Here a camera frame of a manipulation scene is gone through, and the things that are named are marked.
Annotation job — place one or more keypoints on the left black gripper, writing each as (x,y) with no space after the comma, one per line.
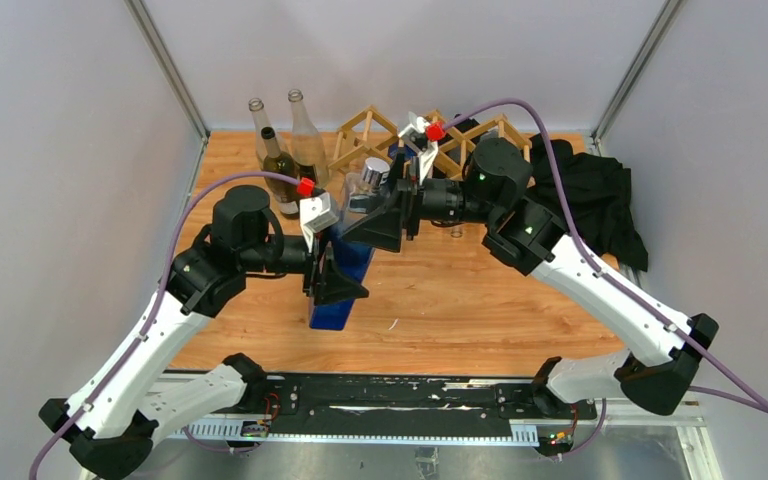
(333,283)

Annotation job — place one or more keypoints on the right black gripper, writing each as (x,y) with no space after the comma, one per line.
(382,228)

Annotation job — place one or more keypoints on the clear wine bottle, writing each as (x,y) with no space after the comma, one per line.
(308,149)
(260,121)

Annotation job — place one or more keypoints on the dark green wine bottle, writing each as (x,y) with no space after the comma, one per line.
(277,161)

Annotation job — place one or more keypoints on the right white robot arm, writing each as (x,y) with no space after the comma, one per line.
(662,346)

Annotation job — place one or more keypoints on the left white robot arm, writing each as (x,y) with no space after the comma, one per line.
(113,422)

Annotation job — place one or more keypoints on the black cloth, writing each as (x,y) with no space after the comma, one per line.
(598,191)

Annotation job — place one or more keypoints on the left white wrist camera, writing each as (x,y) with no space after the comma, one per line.
(316,214)

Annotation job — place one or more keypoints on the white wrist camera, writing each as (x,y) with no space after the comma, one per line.
(316,214)
(423,137)

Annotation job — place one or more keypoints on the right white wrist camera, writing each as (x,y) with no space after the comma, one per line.
(423,137)

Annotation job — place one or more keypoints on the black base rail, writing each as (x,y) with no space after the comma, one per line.
(403,407)

